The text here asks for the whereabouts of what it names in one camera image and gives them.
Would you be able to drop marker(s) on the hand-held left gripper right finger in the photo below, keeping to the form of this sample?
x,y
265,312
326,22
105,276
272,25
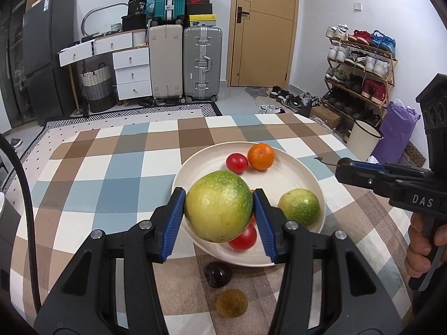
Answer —
x,y
263,223

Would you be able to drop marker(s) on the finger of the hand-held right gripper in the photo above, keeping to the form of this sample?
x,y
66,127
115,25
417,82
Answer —
x,y
401,172
363,179

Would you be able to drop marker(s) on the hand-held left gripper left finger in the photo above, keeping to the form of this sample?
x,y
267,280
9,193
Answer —
x,y
174,223

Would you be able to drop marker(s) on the large red tomato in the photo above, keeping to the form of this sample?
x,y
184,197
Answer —
x,y
244,239

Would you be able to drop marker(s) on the large green yellow passion fruit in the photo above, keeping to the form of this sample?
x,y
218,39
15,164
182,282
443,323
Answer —
x,y
216,206

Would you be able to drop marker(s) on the cream round plate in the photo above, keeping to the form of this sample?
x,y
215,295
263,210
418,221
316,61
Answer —
x,y
297,174

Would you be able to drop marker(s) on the small red tomato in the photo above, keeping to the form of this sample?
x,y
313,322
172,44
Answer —
x,y
236,163

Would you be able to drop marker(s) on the person's right hand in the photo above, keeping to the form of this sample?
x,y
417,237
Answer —
x,y
417,247

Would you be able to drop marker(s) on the brown patterned mat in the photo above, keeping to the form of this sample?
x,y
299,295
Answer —
x,y
415,153

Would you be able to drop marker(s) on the small green passion fruit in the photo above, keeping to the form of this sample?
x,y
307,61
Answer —
x,y
299,206

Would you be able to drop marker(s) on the white bucket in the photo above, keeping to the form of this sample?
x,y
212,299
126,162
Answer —
x,y
363,139

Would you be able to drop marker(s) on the purple bag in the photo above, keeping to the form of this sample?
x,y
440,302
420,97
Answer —
x,y
398,125

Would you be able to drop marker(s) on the brown dry twig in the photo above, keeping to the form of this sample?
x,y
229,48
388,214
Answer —
x,y
323,160

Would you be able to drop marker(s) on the dark purple plum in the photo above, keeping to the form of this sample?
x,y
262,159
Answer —
x,y
218,274

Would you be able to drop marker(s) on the small orange mandarin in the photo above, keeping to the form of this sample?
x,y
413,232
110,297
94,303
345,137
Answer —
x,y
261,156

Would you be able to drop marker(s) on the brown cardboard box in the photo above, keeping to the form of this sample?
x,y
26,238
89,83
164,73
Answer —
x,y
324,117

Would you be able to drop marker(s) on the brown longan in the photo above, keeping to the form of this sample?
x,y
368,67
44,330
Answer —
x,y
231,303

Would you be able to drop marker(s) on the wooden shoe rack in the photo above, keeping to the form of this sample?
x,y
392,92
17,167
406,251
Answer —
x,y
391,59

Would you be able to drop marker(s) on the pile of loose shoes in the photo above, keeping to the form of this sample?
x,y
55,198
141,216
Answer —
x,y
297,99

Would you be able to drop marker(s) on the white slippers pair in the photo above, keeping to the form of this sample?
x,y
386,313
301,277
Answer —
x,y
270,109

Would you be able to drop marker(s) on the black white patterned rug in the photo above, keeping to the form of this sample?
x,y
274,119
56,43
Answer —
x,y
139,111

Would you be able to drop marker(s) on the grey door mat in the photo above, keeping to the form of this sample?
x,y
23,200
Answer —
x,y
258,92

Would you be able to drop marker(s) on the woven laundry basket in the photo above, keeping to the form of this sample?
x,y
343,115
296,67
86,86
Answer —
x,y
97,87

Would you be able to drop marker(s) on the beige suitcase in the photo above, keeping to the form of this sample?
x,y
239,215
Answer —
x,y
166,62

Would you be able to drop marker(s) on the grey ribbed suitcase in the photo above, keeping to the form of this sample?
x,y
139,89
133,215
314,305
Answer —
x,y
202,62

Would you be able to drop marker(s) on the wooden stick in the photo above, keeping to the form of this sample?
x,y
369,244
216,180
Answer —
x,y
74,90

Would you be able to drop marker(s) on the white drawer cabinet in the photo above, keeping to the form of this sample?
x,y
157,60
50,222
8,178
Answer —
x,y
131,62

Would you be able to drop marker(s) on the wooden door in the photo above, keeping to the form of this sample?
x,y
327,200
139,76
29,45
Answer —
x,y
265,35

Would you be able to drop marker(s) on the black fabric bag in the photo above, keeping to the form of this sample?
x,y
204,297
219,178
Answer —
x,y
134,23

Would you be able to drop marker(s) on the yellow black shoe box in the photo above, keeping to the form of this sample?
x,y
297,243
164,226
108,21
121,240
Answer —
x,y
200,21

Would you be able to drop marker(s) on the black printed bag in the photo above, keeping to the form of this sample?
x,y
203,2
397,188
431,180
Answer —
x,y
137,7

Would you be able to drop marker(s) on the dark grey fridge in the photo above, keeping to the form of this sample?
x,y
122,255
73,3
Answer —
x,y
45,42

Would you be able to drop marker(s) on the blue plastic bag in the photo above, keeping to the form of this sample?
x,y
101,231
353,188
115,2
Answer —
x,y
150,1

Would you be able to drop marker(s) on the metal hoop tube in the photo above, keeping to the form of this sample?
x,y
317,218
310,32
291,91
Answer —
x,y
87,17

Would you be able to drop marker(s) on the red logo shoe box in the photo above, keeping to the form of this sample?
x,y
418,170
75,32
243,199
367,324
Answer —
x,y
199,0

